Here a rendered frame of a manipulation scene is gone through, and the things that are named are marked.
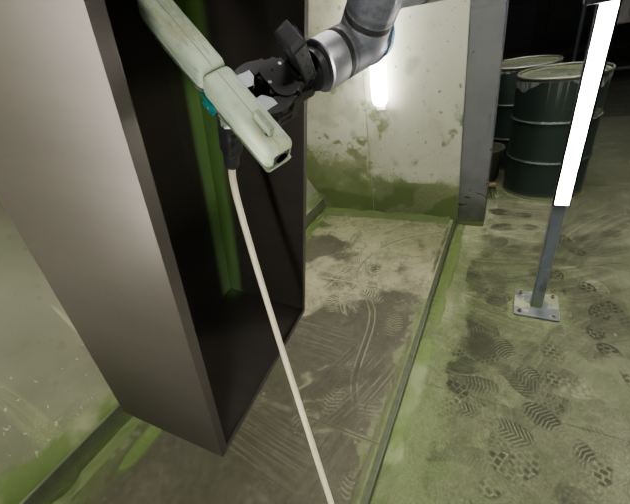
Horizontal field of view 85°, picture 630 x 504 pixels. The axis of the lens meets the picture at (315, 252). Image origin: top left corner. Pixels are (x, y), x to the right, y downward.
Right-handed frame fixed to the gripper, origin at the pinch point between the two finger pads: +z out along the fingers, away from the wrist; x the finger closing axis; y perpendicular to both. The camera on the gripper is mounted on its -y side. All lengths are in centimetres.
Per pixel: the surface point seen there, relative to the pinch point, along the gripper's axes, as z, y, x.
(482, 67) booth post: -184, 90, 0
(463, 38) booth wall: -182, 86, 20
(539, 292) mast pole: -110, 94, -109
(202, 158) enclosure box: -10, 58, 24
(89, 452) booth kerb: 88, 130, -25
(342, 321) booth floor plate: -34, 137, -59
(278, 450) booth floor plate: 30, 104, -73
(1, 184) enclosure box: 32.2, 17.6, 17.7
